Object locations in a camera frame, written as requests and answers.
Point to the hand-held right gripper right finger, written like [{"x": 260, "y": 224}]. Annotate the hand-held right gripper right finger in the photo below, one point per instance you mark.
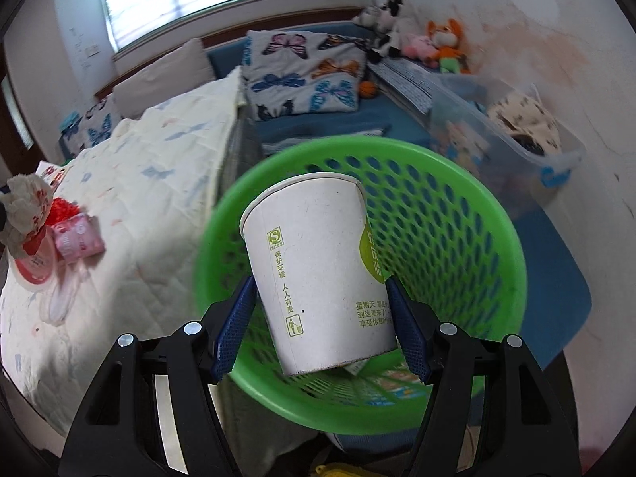
[{"x": 407, "y": 328}]

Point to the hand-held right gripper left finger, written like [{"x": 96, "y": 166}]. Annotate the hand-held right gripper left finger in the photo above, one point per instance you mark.
[{"x": 233, "y": 328}]

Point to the green plastic basket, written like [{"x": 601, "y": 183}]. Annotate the green plastic basket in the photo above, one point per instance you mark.
[{"x": 447, "y": 238}]

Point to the white paper cup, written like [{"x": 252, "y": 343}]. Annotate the white paper cup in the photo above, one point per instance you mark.
[{"x": 318, "y": 268}]

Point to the pink snack packet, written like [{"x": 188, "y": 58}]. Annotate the pink snack packet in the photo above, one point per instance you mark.
[{"x": 79, "y": 236}]

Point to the red white printed lid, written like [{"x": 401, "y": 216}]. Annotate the red white printed lid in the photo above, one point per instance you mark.
[{"x": 35, "y": 263}]

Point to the white tissue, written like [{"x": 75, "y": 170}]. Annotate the white tissue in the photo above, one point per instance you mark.
[{"x": 25, "y": 203}]

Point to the yellow plastic toy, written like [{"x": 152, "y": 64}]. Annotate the yellow plastic toy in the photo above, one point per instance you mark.
[{"x": 340, "y": 471}]

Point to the white quilted blanket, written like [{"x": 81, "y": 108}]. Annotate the white quilted blanket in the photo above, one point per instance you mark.
[{"x": 149, "y": 184}]

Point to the clear plastic lid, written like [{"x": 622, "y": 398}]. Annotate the clear plastic lid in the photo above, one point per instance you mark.
[{"x": 64, "y": 295}]

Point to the red mesh liner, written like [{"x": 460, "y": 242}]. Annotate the red mesh liner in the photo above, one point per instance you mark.
[{"x": 62, "y": 211}]

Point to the clear plastic storage box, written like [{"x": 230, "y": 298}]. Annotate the clear plastic storage box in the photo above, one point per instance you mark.
[{"x": 551, "y": 174}]

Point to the cream patterned cloth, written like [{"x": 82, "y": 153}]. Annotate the cream patterned cloth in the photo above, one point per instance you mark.
[{"x": 526, "y": 119}]

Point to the small orange basketball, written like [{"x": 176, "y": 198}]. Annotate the small orange basketball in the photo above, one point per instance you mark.
[{"x": 368, "y": 89}]

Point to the blue butterfly print pillow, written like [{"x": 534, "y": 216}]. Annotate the blue butterfly print pillow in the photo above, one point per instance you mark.
[{"x": 99, "y": 126}]

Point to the small butterfly print pillow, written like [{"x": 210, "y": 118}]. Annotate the small butterfly print pillow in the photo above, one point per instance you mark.
[{"x": 328, "y": 97}]

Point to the blue white patterned mat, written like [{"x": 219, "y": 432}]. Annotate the blue white patterned mat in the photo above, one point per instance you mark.
[{"x": 407, "y": 82}]

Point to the teal box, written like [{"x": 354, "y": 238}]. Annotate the teal box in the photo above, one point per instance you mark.
[{"x": 70, "y": 128}]

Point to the beige cushion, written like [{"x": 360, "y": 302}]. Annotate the beige cushion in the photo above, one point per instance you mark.
[{"x": 164, "y": 74}]

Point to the pink plush toy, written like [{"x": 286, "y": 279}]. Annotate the pink plush toy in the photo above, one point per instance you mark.
[{"x": 420, "y": 48}]

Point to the large butterfly print pillow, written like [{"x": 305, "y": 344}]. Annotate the large butterfly print pillow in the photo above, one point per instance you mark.
[{"x": 283, "y": 44}]

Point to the orange fox plush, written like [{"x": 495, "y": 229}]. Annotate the orange fox plush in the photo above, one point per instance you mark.
[{"x": 447, "y": 42}]

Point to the black white cow plush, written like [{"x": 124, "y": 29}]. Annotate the black white cow plush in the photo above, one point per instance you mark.
[{"x": 395, "y": 25}]

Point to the grey plush toy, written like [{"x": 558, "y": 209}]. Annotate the grey plush toy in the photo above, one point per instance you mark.
[{"x": 366, "y": 17}]

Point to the white light switch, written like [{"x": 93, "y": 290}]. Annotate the white light switch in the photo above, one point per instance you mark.
[{"x": 92, "y": 51}]

